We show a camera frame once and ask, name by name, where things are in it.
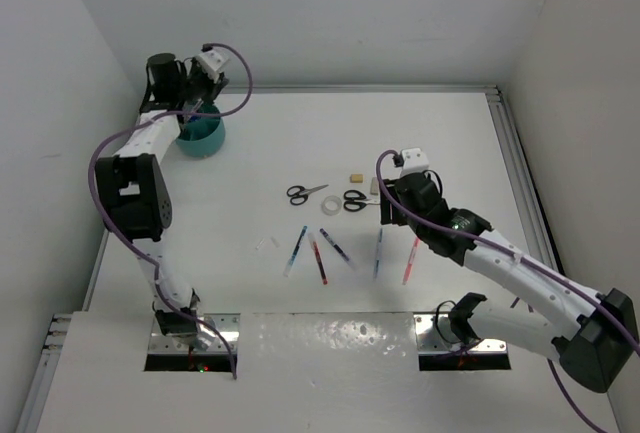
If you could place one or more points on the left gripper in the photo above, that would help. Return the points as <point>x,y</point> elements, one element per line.
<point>212,88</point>

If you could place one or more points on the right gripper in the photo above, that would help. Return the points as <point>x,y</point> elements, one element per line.
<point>388,214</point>

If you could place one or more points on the red gel pen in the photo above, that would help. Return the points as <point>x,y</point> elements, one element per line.
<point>191,110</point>

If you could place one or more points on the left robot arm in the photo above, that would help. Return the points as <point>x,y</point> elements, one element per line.
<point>132,190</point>

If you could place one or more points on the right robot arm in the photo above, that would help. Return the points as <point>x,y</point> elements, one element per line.
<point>591,335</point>

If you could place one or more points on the grey white eraser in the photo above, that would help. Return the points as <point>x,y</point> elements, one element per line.
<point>374,187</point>

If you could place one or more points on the large black scissors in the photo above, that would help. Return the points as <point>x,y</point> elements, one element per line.
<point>355,201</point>

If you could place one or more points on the blue highlighter pen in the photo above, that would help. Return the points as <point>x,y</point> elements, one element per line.
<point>378,254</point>

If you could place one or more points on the pink highlighter pen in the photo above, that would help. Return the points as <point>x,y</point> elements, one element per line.
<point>410,261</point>

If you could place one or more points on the teal divided pen holder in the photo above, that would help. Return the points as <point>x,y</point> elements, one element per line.
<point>200,137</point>

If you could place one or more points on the clear tape roll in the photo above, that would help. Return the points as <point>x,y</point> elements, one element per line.
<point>331,205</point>

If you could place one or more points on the purple capped pen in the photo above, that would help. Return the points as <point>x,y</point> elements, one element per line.
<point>339,250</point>

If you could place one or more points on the red clear pen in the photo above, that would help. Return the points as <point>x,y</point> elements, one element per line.
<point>318,258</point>

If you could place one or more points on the small black scissors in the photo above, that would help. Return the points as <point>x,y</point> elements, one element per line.
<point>299,194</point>

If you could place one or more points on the teal capped pen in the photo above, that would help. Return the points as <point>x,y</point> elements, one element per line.
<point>295,252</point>

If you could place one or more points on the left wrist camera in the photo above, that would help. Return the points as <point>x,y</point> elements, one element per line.
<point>212,61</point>

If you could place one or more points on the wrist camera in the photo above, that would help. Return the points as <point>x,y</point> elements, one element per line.
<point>411,160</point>
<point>212,61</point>

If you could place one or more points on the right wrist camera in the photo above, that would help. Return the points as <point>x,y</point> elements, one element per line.
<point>411,160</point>

